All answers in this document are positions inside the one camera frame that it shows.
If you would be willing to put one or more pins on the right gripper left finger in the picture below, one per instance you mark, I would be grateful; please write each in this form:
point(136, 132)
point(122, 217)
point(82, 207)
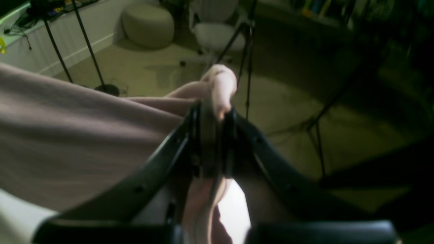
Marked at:
point(144, 208)

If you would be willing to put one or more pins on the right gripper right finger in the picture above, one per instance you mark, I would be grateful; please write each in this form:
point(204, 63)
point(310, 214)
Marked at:
point(284, 206)

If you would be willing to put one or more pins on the dusty pink T-shirt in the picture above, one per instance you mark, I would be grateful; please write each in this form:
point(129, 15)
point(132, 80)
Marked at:
point(62, 144)

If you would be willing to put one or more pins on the black stand with round base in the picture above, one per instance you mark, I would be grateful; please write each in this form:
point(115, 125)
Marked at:
point(103, 87)

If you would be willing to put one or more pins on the black tripod stand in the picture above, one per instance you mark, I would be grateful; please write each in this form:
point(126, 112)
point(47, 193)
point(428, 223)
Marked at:
point(315, 92)

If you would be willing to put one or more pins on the white office chair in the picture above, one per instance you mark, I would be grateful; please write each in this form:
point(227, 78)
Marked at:
point(217, 26)

